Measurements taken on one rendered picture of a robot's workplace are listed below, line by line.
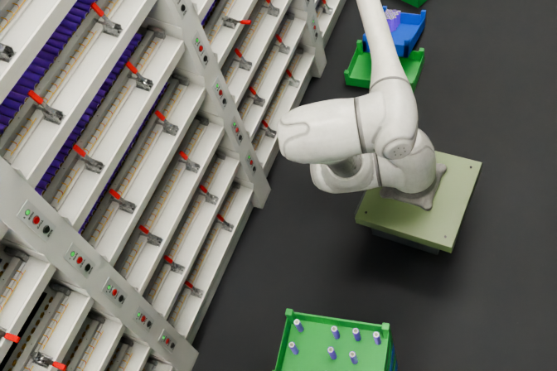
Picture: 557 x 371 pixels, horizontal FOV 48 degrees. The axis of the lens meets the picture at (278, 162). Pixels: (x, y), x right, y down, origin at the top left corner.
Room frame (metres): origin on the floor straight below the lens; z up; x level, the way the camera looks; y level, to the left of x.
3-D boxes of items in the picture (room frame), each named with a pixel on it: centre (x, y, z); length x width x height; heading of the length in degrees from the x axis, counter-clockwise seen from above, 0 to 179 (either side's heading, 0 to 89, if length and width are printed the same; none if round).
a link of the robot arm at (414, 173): (1.09, -0.39, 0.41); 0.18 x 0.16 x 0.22; 74
